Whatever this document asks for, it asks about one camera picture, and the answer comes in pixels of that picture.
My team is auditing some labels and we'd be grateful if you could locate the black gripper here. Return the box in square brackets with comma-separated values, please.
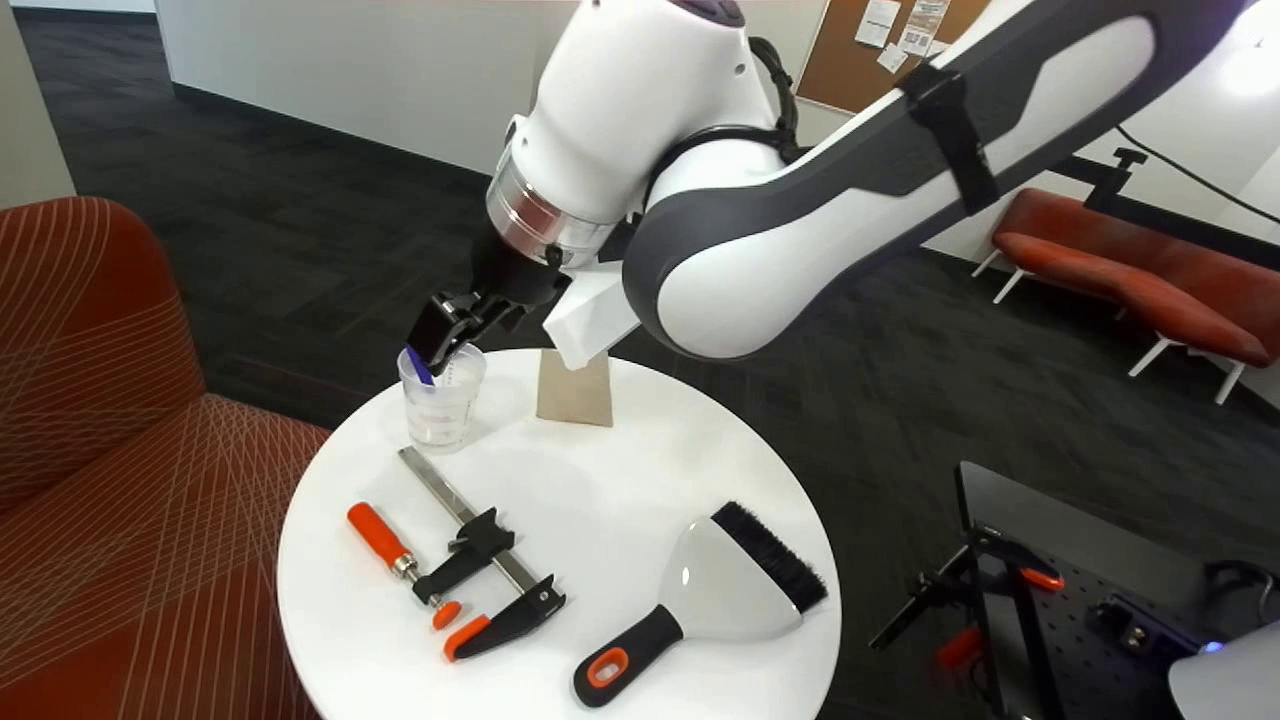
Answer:
[406, 237, 580, 375]

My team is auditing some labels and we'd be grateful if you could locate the blue marker with white barrel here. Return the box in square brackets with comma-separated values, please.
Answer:
[398, 345, 440, 391]

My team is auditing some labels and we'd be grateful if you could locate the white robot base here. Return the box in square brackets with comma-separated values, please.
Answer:
[1163, 615, 1280, 720]

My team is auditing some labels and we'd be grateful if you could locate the clear plastic cup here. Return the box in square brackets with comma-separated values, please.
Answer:
[391, 335, 489, 453]

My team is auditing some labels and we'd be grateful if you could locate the brown cardboard piece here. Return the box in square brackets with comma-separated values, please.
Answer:
[534, 347, 616, 433]

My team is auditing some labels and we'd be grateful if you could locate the orange patterned armchair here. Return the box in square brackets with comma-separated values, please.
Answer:
[0, 197, 337, 720]

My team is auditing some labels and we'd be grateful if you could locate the cork pin board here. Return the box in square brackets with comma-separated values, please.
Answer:
[797, 0, 1001, 114]

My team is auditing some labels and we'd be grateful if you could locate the black clamp with orange grips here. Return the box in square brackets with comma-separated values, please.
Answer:
[870, 525, 1074, 720]

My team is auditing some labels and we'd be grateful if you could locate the red bench with white legs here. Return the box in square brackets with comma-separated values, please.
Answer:
[969, 185, 1280, 407]

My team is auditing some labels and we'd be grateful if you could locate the black perforated mounting board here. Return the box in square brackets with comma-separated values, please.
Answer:
[954, 455, 1280, 720]

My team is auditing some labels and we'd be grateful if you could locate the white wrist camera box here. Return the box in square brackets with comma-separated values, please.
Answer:
[539, 261, 643, 375]

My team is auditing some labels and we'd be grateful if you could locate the bar clamp with orange handle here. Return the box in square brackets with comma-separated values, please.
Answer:
[343, 443, 567, 668]

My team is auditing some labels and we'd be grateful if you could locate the wide scraper black orange handle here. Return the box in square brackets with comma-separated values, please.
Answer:
[567, 495, 831, 712]

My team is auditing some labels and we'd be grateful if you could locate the black strap on arm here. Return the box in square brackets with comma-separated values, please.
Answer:
[891, 57, 1010, 221]

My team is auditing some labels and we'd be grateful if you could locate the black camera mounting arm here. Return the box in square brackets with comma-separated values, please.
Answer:
[1050, 143, 1154, 211]

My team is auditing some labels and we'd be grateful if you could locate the thin black camera cable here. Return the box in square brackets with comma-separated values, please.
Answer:
[1115, 118, 1280, 232]

